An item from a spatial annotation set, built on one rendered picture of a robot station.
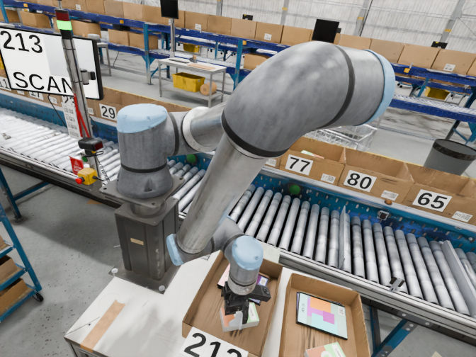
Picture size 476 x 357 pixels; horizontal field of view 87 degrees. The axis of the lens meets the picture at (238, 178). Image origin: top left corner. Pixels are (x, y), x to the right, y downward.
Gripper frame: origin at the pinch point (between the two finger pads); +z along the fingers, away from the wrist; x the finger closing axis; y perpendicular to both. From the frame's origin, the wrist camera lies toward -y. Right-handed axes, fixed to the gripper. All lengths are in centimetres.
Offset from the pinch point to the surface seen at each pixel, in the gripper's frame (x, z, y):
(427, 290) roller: 2, 7, -94
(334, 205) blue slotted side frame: -62, 6, -83
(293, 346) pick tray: 11.5, 5.3, -18.1
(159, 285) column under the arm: -20.6, 5.3, 28.3
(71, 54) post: -97, -67, 65
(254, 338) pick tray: 6.3, 5.4, -4.8
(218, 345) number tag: 10.0, -4.3, 10.1
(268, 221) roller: -54, 6, -32
